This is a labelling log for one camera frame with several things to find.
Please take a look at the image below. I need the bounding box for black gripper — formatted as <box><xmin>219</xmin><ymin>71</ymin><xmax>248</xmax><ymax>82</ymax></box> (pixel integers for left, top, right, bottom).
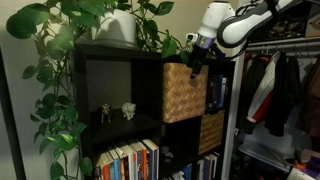
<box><xmin>189</xmin><ymin>44</ymin><xmax>211</xmax><ymax>80</ymax></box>

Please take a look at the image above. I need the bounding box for brown woven storage basket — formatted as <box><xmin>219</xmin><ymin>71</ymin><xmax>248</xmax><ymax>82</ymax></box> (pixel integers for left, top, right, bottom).
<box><xmin>198</xmin><ymin>109</ymin><xmax>226</xmax><ymax>156</ymax></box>
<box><xmin>162</xmin><ymin>62</ymin><xmax>210</xmax><ymax>124</ymax></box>

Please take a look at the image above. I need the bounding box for blue Circuits book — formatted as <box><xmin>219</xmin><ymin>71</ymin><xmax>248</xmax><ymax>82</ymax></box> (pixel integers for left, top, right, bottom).
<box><xmin>214</xmin><ymin>75</ymin><xmax>224</xmax><ymax>109</ymax></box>

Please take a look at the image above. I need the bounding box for dark hanging garment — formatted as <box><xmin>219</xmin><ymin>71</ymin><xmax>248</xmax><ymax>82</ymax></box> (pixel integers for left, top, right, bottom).
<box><xmin>239</xmin><ymin>53</ymin><xmax>268</xmax><ymax>135</ymax></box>

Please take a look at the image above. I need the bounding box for white red hanging jacket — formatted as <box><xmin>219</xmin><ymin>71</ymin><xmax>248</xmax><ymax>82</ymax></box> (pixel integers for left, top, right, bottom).
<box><xmin>245</xmin><ymin>51</ymin><xmax>283</xmax><ymax>125</ymax></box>

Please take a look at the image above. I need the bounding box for white elephant figurine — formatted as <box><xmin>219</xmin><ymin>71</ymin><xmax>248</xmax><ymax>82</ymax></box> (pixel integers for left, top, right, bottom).
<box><xmin>121</xmin><ymin>101</ymin><xmax>137</xmax><ymax>121</ymax></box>

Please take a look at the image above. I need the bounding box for black hanging jacket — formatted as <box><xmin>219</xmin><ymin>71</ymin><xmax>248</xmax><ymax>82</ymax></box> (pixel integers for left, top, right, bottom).
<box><xmin>264</xmin><ymin>51</ymin><xmax>303</xmax><ymax>138</ymax></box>

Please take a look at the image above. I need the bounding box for white plant pot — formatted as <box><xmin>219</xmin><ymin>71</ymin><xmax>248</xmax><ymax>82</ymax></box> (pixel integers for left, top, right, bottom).
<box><xmin>91</xmin><ymin>8</ymin><xmax>138</xmax><ymax>50</ymax></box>

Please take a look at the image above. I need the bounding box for dark patterned bag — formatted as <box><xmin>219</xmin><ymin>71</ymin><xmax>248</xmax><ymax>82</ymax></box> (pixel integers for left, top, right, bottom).
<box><xmin>248</xmin><ymin>13</ymin><xmax>308</xmax><ymax>43</ymax></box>

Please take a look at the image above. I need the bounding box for white upright book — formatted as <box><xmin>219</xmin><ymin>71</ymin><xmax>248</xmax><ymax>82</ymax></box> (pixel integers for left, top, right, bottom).
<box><xmin>209</xmin><ymin>152</ymin><xmax>221</xmax><ymax>180</ymax></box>

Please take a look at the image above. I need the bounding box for gold animal figurine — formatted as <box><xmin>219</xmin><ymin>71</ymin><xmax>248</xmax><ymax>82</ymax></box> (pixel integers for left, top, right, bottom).
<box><xmin>99</xmin><ymin>103</ymin><xmax>112</xmax><ymax>125</ymax></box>

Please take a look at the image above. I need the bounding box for grey blue book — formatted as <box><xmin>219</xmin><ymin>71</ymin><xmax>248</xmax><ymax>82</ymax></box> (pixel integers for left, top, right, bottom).
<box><xmin>143</xmin><ymin>139</ymin><xmax>160</xmax><ymax>180</ymax></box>

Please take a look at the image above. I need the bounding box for closet rod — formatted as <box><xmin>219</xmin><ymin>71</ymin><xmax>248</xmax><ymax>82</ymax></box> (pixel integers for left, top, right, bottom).
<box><xmin>246</xmin><ymin>41</ymin><xmax>320</xmax><ymax>52</ymax></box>

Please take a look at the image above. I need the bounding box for blue hardcover book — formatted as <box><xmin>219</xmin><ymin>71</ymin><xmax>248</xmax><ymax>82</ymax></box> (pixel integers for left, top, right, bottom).
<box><xmin>181</xmin><ymin>163</ymin><xmax>193</xmax><ymax>180</ymax></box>

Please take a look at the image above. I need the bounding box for black cube bookshelf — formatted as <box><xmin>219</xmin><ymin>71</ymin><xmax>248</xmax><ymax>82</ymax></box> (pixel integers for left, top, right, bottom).
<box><xmin>71</xmin><ymin>41</ymin><xmax>236</xmax><ymax>180</ymax></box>

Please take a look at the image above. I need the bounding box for orange spine book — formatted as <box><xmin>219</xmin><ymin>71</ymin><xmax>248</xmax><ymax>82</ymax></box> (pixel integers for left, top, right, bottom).
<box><xmin>139</xmin><ymin>148</ymin><xmax>150</xmax><ymax>180</ymax></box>

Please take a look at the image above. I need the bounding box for white flat book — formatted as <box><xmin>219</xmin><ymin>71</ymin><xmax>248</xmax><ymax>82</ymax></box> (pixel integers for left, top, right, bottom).
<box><xmin>166</xmin><ymin>170</ymin><xmax>185</xmax><ymax>180</ymax></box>

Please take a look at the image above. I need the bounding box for white low shelf board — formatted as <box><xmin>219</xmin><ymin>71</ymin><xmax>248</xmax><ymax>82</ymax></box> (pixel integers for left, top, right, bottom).
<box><xmin>237</xmin><ymin>143</ymin><xmax>292</xmax><ymax>173</ymax></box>

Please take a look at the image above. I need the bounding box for grey paperback book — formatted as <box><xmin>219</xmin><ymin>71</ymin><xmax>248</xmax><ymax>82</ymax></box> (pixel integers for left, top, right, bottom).
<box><xmin>128</xmin><ymin>141</ymin><xmax>144</xmax><ymax>180</ymax></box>

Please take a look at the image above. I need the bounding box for white paperback book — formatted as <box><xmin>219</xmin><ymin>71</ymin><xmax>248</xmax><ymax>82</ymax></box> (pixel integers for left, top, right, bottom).
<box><xmin>114</xmin><ymin>143</ymin><xmax>134</xmax><ymax>180</ymax></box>

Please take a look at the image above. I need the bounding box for brown hanging garment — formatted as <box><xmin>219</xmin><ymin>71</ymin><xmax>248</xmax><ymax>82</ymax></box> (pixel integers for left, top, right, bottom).
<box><xmin>295</xmin><ymin>54</ymin><xmax>320</xmax><ymax>142</ymax></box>

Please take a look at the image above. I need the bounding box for cardboard box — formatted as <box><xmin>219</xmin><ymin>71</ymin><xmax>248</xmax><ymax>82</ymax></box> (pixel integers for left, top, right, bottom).
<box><xmin>304</xmin><ymin>13</ymin><xmax>320</xmax><ymax>39</ymax></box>

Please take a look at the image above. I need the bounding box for blue paperback book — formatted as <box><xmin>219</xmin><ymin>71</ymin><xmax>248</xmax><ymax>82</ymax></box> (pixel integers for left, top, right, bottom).
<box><xmin>108</xmin><ymin>148</ymin><xmax>122</xmax><ymax>180</ymax></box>

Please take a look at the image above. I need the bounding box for orange red book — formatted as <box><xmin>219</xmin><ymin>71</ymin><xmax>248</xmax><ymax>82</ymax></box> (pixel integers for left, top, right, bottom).
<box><xmin>100</xmin><ymin>152</ymin><xmax>112</xmax><ymax>180</ymax></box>

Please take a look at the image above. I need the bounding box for small orange item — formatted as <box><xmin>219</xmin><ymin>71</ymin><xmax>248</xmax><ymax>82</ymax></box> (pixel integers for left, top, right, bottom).
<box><xmin>293</xmin><ymin>159</ymin><xmax>306</xmax><ymax>170</ymax></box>

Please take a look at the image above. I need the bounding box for green pothos plant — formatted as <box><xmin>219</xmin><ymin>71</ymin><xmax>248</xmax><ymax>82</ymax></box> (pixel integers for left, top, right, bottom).
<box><xmin>5</xmin><ymin>0</ymin><xmax>203</xmax><ymax>180</ymax></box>

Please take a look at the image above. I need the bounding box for dark thin book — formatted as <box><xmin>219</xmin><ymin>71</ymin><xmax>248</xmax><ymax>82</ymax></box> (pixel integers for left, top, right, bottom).
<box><xmin>94</xmin><ymin>164</ymin><xmax>103</xmax><ymax>180</ymax></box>

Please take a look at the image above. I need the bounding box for white bag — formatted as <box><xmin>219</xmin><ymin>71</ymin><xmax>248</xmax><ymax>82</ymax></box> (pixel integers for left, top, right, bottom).
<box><xmin>286</xmin><ymin>166</ymin><xmax>320</xmax><ymax>180</ymax></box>

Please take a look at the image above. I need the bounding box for purple item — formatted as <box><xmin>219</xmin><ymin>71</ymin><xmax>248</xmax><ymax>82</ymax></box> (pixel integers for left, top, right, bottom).
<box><xmin>306</xmin><ymin>156</ymin><xmax>320</xmax><ymax>175</ymax></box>

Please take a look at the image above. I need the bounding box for dark vertical beam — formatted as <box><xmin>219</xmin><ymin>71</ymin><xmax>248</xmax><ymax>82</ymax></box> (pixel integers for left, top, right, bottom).
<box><xmin>0</xmin><ymin>46</ymin><xmax>27</xmax><ymax>180</ymax></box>

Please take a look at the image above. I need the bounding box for white door frame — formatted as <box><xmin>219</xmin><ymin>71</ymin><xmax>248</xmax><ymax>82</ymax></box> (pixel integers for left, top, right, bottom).
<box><xmin>221</xmin><ymin>46</ymin><xmax>250</xmax><ymax>180</ymax></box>

